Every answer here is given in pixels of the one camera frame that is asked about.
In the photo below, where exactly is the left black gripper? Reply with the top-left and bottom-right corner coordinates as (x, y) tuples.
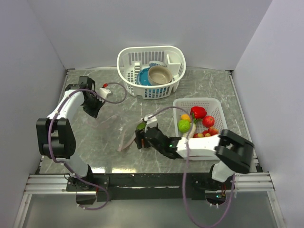
(82, 94), (105, 118)

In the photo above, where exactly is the orange green fake mango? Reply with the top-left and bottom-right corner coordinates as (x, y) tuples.
(136, 122), (146, 131)

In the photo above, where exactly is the clear zip top bag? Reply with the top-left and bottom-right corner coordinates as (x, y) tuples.
(86, 114), (140, 152)

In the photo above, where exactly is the green fake fruit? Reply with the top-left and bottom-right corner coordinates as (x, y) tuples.
(178, 120), (191, 133)

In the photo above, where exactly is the orange fake fruit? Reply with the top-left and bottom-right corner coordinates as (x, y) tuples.
(180, 114), (191, 122)

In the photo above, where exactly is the white fake radish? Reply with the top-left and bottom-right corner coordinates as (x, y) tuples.
(182, 123), (196, 138)

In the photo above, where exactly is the red fake bell pepper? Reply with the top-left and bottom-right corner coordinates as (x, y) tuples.
(190, 106), (207, 119)

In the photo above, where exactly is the red fake tomato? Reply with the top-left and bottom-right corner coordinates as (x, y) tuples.
(202, 115), (215, 128)

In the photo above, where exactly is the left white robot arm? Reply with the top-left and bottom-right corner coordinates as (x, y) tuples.
(36, 76), (105, 191)

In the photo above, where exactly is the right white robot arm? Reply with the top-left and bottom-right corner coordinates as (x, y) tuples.
(135, 127), (254, 189)

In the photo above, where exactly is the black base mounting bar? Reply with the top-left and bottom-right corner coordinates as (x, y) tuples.
(65, 172), (236, 202)

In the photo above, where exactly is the blue dotted plate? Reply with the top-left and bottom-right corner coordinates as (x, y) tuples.
(136, 67), (151, 86)

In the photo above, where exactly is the beige ceramic bowl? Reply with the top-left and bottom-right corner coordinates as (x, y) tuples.
(148, 66), (172, 86)

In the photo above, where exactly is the white oval dish basket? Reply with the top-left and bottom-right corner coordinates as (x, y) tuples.
(117, 46), (186, 99)

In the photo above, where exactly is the white blue floral cup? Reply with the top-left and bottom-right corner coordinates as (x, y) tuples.
(149, 60), (167, 67)

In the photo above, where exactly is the white rectangular perforated tray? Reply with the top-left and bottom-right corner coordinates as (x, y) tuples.
(173, 97), (228, 161)

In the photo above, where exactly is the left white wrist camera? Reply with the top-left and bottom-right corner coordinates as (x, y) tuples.
(98, 87), (112, 98)

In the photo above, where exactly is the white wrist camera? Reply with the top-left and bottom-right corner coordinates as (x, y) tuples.
(142, 114), (158, 131)
(98, 87), (112, 98)

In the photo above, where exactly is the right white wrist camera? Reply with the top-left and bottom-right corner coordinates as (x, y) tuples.
(142, 114), (158, 131)

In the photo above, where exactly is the aluminium frame rail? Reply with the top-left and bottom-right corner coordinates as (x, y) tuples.
(23, 172), (275, 194)

